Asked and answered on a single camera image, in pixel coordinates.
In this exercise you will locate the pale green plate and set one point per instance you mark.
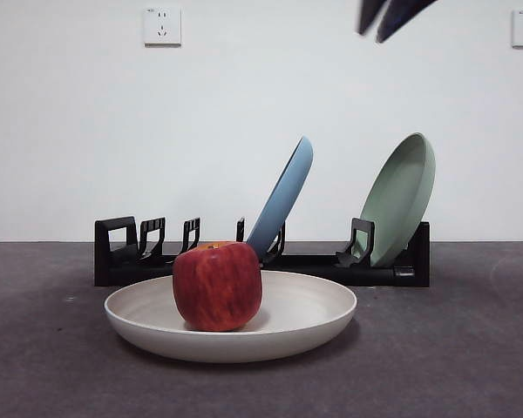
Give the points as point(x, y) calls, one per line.
point(396, 200)

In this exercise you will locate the black plate rack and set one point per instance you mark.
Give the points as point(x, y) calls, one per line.
point(366, 276)

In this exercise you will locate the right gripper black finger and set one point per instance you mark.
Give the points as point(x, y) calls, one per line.
point(370, 13)
point(401, 15)

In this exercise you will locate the blue plate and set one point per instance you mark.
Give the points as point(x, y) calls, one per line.
point(287, 191)

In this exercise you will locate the cream yellow plate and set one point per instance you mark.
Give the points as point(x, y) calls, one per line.
point(305, 313)

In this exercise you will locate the red apple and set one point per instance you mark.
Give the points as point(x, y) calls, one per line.
point(218, 287)

